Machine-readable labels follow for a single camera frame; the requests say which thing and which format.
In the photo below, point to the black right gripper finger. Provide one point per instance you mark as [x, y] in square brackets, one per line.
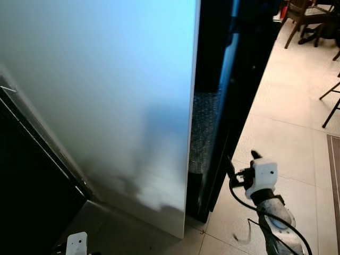
[256, 155]

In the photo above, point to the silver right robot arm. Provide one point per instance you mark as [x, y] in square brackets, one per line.
[279, 223]

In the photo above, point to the black fridge body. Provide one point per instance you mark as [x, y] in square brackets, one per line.
[249, 64]

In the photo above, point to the white fridge door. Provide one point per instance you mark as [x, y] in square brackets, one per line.
[106, 106]

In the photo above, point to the brown floor mat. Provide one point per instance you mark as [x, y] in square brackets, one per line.
[334, 196]

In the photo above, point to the red plastic stool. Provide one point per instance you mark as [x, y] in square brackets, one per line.
[284, 8]

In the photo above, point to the black cabinet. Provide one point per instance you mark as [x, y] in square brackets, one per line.
[32, 186]

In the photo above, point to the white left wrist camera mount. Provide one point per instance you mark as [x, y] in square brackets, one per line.
[77, 244]

